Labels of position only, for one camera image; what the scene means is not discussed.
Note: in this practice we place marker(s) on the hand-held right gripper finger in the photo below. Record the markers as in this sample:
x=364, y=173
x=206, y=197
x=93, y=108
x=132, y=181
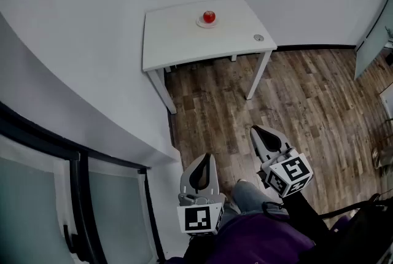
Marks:
x=281, y=141
x=257, y=144

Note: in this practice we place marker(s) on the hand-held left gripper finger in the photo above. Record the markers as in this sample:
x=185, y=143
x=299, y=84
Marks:
x=215, y=183
x=185, y=180

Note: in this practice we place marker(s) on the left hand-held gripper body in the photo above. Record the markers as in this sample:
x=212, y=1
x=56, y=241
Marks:
x=198, y=216

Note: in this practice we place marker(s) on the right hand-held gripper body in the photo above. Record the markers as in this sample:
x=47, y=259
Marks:
x=288, y=173

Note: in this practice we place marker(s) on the white plate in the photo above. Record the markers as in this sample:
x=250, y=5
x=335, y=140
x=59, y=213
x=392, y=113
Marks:
x=200, y=24

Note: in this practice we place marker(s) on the red apple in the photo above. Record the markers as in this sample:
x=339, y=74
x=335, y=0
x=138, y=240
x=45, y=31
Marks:
x=209, y=16

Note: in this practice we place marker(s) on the person's right forearm black sleeve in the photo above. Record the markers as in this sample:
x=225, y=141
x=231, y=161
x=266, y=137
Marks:
x=304, y=216

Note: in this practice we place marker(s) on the person's left forearm black sleeve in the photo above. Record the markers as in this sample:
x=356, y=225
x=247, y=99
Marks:
x=201, y=246

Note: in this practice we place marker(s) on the person's purple top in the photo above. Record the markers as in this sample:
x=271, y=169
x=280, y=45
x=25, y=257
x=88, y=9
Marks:
x=261, y=241

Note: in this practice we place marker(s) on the black bag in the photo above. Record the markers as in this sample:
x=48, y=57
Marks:
x=362, y=238

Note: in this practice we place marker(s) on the white table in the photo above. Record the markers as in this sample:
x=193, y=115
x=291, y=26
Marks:
x=196, y=41

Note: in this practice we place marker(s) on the frosted glass partition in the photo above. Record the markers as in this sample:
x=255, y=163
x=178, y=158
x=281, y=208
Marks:
x=370, y=51

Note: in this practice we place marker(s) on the black-framed glass door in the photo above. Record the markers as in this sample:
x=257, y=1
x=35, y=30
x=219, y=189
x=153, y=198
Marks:
x=30, y=195

